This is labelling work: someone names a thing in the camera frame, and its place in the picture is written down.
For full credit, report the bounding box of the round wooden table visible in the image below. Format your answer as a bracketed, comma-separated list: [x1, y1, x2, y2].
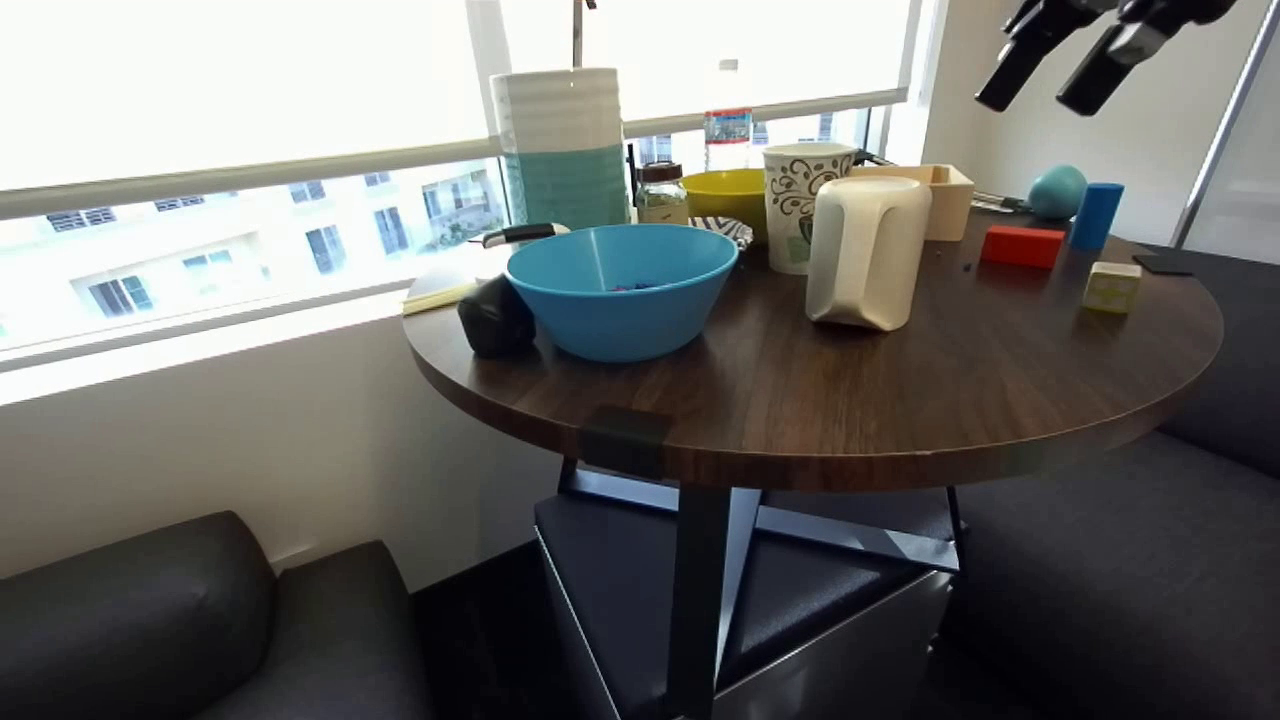
[400, 196, 1226, 720]

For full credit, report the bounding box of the small cream cube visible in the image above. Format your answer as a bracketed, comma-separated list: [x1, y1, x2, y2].
[1078, 259, 1142, 317]

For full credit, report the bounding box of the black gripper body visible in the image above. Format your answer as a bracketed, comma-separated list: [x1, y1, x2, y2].
[1004, 0, 1236, 36]

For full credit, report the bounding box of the blue plastic bowl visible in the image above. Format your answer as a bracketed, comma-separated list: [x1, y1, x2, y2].
[505, 222, 741, 364]

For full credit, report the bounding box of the black armchair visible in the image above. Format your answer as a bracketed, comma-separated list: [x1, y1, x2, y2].
[0, 511, 435, 720]

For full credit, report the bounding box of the white teal tall container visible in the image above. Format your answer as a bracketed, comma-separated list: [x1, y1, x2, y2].
[490, 67, 626, 226]

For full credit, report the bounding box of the yellow bowl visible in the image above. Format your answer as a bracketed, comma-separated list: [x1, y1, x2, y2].
[683, 168, 769, 240]

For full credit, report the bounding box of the black ladle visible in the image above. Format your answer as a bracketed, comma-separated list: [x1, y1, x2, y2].
[457, 222, 558, 360]

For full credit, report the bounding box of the white ceramic mug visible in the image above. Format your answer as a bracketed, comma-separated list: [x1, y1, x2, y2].
[804, 176, 930, 330]

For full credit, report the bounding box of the wooden box tray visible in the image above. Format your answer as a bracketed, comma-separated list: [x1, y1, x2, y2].
[869, 165, 971, 240]

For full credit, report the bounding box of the black sofa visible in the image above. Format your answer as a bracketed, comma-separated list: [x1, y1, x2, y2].
[948, 253, 1280, 720]

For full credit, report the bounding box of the red block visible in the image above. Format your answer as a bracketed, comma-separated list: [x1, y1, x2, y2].
[980, 222, 1063, 271]

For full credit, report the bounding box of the blue block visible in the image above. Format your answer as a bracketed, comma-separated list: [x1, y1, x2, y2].
[1068, 183, 1122, 253]

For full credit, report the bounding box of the teal measuring scoop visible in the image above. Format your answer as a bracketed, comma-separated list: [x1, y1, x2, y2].
[977, 165, 1086, 222]

